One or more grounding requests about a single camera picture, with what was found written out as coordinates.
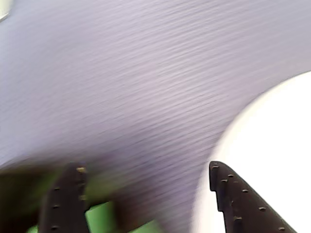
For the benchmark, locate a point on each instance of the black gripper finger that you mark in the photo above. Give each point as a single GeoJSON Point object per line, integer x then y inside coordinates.
{"type": "Point", "coordinates": [243, 206]}
{"type": "Point", "coordinates": [64, 201]}

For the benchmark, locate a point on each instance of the white round plate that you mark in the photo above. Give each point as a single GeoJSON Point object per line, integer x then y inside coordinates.
{"type": "Point", "coordinates": [267, 145]}

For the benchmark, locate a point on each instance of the black metal bucket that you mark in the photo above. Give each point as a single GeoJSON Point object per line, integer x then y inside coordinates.
{"type": "Point", "coordinates": [19, 194]}

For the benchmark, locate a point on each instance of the blue waffle-weave cloth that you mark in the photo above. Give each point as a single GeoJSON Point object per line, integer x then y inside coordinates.
{"type": "Point", "coordinates": [121, 85]}

